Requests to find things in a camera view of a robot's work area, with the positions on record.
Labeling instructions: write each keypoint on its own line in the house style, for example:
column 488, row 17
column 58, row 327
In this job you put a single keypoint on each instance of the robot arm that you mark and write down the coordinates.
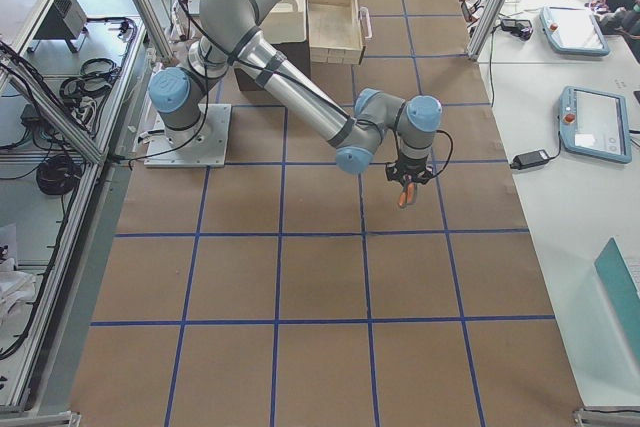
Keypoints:
column 176, row 92

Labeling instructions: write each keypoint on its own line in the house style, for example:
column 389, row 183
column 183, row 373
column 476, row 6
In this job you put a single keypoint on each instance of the upper blue teach pendant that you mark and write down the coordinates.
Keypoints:
column 573, row 31

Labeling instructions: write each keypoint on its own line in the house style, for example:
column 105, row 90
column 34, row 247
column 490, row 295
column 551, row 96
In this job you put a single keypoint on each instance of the teal board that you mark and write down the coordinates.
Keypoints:
column 621, row 283

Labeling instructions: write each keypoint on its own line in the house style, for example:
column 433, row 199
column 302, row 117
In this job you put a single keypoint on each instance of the white drawer handle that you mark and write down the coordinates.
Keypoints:
column 365, row 21

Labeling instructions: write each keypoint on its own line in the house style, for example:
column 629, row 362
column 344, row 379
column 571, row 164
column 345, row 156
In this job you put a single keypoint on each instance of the light wooden drawer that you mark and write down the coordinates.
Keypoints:
column 335, row 34

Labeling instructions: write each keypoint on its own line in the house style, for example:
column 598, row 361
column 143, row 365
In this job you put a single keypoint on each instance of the black power adapter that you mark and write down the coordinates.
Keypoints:
column 529, row 160

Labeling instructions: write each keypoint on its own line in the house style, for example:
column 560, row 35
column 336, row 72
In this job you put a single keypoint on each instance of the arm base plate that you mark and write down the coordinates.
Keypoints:
column 204, row 144

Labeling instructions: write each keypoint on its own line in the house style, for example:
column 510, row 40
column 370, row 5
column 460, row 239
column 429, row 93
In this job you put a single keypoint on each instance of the blue teach pendant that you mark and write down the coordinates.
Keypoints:
column 595, row 124
column 573, row 31

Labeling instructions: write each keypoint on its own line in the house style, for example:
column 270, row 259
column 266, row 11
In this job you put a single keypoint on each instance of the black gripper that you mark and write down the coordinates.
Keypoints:
column 411, row 169

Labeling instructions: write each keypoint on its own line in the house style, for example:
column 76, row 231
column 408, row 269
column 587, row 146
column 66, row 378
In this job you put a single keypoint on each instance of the grey orange handled scissors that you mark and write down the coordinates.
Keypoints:
column 408, row 195

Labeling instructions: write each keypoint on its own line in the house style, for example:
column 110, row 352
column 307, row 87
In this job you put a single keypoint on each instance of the grey metal box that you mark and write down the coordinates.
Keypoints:
column 65, row 20

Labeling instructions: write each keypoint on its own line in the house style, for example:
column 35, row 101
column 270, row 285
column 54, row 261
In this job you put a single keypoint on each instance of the lower blue teach pendant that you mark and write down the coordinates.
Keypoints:
column 595, row 124

